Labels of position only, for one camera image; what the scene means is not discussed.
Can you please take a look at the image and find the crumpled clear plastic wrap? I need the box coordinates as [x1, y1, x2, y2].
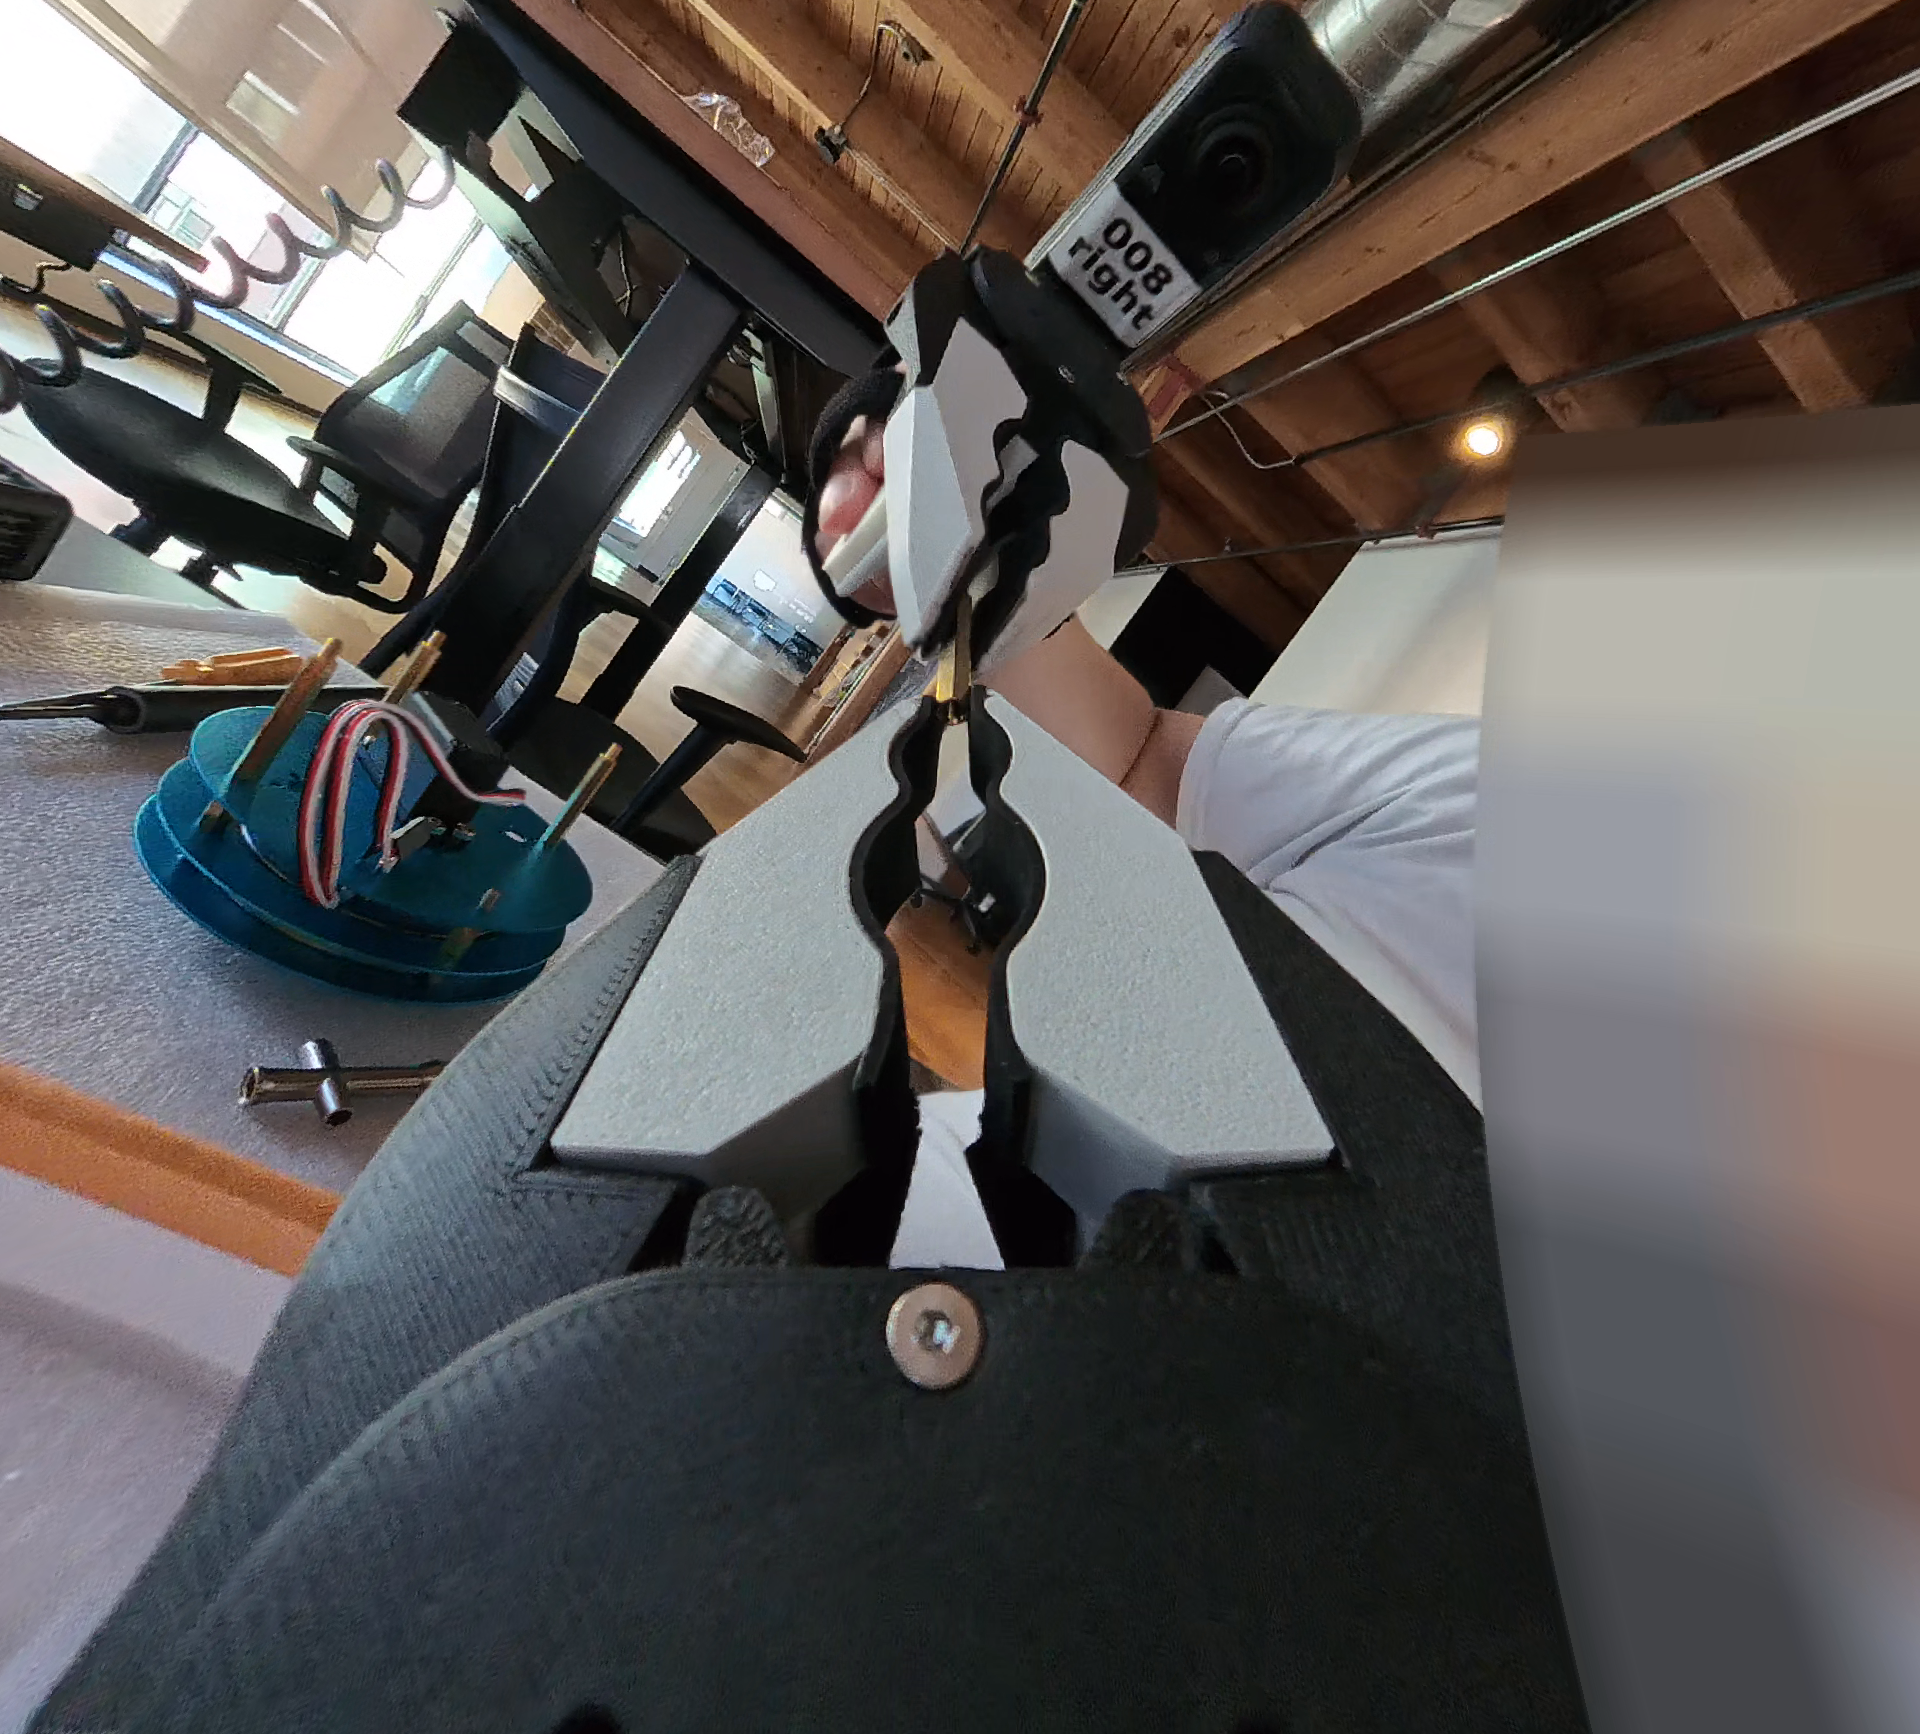
[681, 89, 779, 173]

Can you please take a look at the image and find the black screwdriver bit case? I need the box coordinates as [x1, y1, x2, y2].
[0, 456, 75, 583]

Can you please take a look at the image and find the metal ceiling pipe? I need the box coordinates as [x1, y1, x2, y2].
[956, 0, 1177, 255]

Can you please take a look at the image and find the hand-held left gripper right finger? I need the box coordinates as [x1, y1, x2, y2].
[960, 692, 1340, 1268]

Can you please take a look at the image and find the black servo motor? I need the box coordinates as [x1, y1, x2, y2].
[401, 691, 515, 850]

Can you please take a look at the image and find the metal cross socket wrench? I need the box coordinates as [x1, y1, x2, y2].
[235, 1036, 452, 1116]

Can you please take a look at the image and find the black mesh office chair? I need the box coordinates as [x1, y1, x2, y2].
[14, 308, 608, 621]

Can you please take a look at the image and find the wooden top standing desk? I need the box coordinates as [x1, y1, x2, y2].
[0, 166, 211, 295]
[330, 0, 901, 746]

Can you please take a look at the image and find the white foam sheet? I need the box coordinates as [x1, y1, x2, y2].
[0, 580, 705, 1196]

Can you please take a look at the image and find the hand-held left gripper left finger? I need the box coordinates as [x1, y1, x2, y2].
[549, 697, 962, 1238]

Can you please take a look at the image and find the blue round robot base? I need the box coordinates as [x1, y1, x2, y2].
[128, 698, 597, 1010]

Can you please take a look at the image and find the red white servo cable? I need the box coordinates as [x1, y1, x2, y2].
[294, 698, 528, 909]

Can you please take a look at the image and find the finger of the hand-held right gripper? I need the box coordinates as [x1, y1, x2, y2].
[970, 445, 1135, 688]
[880, 321, 1053, 654]

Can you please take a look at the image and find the black precision screwdriver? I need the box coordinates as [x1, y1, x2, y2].
[0, 681, 383, 735]

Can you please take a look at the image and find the large glass window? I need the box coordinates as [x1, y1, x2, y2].
[0, 0, 525, 373]

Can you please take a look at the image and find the person's right hand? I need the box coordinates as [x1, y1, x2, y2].
[817, 431, 891, 568]

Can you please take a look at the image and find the orange handled screwdriver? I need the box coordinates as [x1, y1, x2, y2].
[155, 643, 300, 691]

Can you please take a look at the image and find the thin metal ceiling conduit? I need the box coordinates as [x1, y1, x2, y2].
[1153, 89, 1920, 442]
[1291, 281, 1920, 466]

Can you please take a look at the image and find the person's right forearm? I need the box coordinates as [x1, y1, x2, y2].
[970, 605, 1219, 826]

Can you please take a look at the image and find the black cable spine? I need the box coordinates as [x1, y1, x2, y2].
[0, 143, 459, 395]

